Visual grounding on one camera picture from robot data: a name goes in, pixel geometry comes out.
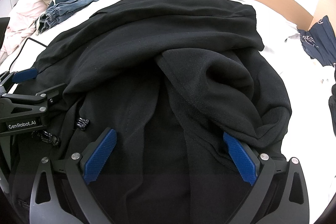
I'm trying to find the black coat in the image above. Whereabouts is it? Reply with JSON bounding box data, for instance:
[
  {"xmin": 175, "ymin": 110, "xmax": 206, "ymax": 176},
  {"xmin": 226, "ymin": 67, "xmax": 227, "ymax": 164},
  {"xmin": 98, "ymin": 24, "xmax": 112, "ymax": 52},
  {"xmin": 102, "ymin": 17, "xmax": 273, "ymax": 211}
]
[{"xmin": 10, "ymin": 0, "xmax": 293, "ymax": 224}]

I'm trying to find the pink blanket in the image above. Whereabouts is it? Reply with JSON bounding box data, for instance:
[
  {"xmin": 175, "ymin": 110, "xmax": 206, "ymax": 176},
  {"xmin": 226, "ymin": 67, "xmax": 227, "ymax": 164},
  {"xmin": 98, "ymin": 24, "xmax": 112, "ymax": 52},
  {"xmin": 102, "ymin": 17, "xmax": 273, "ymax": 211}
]
[{"xmin": 1, "ymin": 0, "xmax": 47, "ymax": 64}]

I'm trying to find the navy patterned garment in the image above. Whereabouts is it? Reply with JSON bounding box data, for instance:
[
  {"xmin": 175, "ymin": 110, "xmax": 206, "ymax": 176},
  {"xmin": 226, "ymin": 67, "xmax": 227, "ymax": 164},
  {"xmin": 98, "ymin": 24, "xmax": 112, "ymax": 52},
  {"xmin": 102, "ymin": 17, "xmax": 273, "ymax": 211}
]
[{"xmin": 298, "ymin": 15, "xmax": 336, "ymax": 67}]

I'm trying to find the black folded garment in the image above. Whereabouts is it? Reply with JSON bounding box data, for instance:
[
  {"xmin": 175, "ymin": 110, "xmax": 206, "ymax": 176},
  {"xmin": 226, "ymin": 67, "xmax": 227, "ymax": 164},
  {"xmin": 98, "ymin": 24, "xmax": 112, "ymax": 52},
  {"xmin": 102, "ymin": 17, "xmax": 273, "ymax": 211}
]
[{"xmin": 329, "ymin": 84, "xmax": 336, "ymax": 135}]

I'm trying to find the black cable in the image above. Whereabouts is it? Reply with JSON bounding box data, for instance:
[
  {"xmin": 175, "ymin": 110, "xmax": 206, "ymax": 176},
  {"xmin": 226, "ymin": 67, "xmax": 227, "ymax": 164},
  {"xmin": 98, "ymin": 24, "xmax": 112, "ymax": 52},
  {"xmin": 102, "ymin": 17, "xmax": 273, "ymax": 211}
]
[{"xmin": 7, "ymin": 36, "xmax": 49, "ymax": 73}]

